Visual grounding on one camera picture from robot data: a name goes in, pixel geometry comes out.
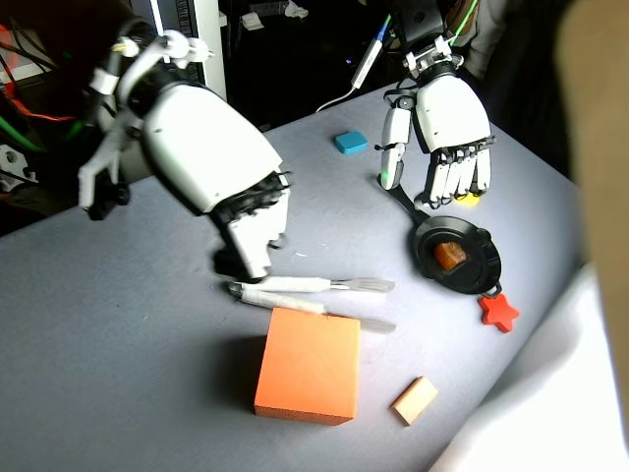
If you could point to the orange food piece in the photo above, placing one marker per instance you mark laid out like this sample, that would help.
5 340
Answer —
449 255

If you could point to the tan wooden block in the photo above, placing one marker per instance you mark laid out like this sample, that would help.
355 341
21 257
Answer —
415 400

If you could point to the grey table cloth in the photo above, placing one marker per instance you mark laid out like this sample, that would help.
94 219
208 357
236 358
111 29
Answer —
123 319

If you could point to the white crumpled paper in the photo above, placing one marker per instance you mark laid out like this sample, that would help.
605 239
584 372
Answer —
297 9

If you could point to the white blurred sheet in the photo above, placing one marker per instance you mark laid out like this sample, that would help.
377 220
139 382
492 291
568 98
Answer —
550 393

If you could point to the white computer tower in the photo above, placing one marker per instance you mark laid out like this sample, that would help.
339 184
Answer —
211 29

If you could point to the red star block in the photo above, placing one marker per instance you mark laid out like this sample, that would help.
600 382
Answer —
497 312

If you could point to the white printed plastic part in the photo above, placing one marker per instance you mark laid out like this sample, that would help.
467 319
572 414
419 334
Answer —
10 159

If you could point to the small black frying pan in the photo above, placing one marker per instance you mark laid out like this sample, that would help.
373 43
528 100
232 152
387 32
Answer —
472 280

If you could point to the blue block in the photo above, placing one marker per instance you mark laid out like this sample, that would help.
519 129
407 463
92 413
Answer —
350 142

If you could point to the large orange cube block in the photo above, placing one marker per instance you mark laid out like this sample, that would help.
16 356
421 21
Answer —
309 364

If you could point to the yellow block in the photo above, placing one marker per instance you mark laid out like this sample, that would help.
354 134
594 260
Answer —
469 200

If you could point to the beige blurred panel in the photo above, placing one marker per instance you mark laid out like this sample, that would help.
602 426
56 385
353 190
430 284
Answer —
599 147

